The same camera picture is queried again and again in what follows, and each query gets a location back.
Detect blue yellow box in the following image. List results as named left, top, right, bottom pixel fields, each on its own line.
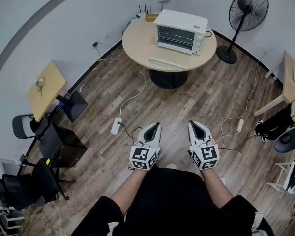
left=58, top=93, right=72, bottom=110

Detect person's right forearm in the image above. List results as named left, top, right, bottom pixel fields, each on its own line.
left=200, top=167, right=236, bottom=210

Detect black box yellow sticker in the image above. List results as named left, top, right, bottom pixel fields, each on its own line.
left=38, top=123, right=87, bottom=169

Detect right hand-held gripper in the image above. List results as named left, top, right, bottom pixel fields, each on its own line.
left=187, top=120, right=220, bottom=171

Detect person's left forearm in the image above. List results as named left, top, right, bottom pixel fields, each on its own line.
left=110, top=165, right=154, bottom=216

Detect wooden desk white legs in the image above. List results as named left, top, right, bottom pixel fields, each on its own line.
left=253, top=50, right=295, bottom=118

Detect white storage box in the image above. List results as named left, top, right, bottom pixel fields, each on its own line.
left=0, top=157, right=18, bottom=177

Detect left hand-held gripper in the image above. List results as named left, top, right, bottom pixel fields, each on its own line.
left=129, top=122, right=162, bottom=172

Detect black round chair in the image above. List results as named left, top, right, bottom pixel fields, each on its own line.
left=272, top=123, right=295, bottom=154

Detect black floor cable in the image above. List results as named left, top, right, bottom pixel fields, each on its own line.
left=119, top=121, right=143, bottom=140

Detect black standing fan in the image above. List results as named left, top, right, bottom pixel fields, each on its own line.
left=216, top=0, right=270, bottom=65

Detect grey waist strap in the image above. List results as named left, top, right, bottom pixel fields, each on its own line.
left=250, top=211, right=264, bottom=232

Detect black office chair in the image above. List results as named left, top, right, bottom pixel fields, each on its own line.
left=0, top=157, right=70, bottom=211

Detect white floor cable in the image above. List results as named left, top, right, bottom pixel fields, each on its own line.
left=119, top=62, right=148, bottom=119
left=215, top=49, right=268, bottom=145

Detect black round table base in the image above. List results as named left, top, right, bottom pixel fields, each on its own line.
left=149, top=69, right=189, bottom=89

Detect white toaster oven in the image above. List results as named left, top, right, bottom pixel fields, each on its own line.
left=153, top=9, right=209, bottom=56

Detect white wooden stand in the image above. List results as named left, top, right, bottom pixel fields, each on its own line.
left=267, top=160, right=295, bottom=199

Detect person's black clothing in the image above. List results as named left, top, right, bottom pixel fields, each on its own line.
left=70, top=166, right=276, bottom=236

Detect small wooden table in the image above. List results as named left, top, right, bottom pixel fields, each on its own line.
left=27, top=60, right=67, bottom=122

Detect white router black antennas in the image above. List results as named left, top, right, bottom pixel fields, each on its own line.
left=135, top=4, right=152, bottom=19

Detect white looped cable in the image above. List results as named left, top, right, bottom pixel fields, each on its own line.
left=102, top=48, right=121, bottom=61

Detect white long bar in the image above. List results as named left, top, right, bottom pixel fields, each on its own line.
left=148, top=55, right=188, bottom=71

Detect black square table base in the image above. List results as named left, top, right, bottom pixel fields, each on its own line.
left=56, top=90, right=89, bottom=124

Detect white artificial flower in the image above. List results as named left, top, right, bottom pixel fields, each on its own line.
left=35, top=77, right=45, bottom=100

